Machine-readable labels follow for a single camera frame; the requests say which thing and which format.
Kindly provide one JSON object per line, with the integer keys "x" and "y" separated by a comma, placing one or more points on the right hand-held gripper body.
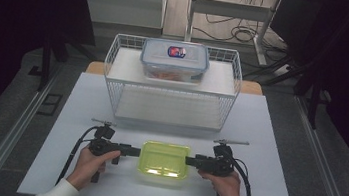
{"x": 219, "y": 164}

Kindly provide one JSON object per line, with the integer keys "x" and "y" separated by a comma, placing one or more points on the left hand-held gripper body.
{"x": 101, "y": 146}

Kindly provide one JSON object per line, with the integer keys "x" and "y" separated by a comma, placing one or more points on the green plastic container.
{"x": 164, "y": 159}

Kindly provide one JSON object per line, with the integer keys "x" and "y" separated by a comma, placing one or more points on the clear container with blue-rimmed lid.
{"x": 174, "y": 61}

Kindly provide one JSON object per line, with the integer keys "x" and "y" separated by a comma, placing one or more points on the person's left hand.
{"x": 88, "y": 168}

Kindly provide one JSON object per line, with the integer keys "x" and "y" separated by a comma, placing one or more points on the person's right hand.
{"x": 226, "y": 190}

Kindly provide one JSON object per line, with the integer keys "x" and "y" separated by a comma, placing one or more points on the wooden table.
{"x": 94, "y": 68}

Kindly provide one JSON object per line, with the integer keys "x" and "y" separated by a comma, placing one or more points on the black stand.
{"x": 46, "y": 62}
{"x": 314, "y": 95}

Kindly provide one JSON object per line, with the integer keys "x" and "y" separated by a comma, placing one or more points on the white power strip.
{"x": 281, "y": 69}

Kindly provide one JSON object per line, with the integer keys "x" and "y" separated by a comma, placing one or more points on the white cabinet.
{"x": 124, "y": 1}

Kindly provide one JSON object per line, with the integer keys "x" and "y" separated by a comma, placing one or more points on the black floor bracket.
{"x": 50, "y": 104}

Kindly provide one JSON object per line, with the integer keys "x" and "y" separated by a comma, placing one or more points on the aluminium rail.
{"x": 13, "y": 132}
{"x": 325, "y": 170}

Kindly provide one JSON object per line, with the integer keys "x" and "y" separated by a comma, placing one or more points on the white metal desk frame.
{"x": 232, "y": 9}

